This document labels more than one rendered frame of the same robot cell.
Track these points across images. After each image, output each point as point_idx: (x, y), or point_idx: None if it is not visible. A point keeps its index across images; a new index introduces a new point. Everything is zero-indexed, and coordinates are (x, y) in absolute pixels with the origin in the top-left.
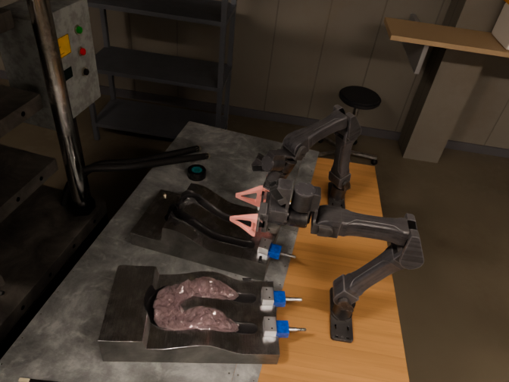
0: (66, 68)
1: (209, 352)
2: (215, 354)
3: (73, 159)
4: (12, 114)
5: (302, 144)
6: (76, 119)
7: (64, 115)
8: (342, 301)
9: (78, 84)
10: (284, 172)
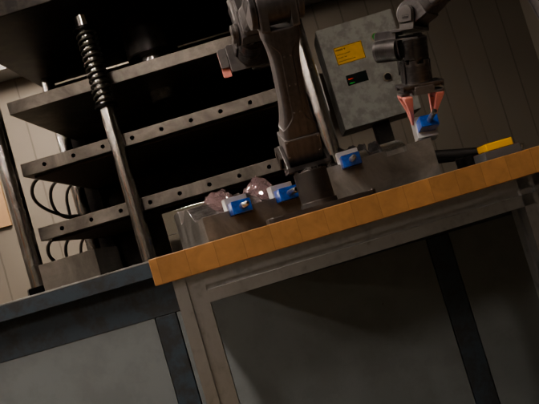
0: (358, 71)
1: (190, 224)
2: (192, 226)
3: (323, 139)
4: (268, 91)
5: (406, 3)
6: (392, 133)
7: (310, 92)
8: (274, 150)
9: (378, 89)
10: (405, 58)
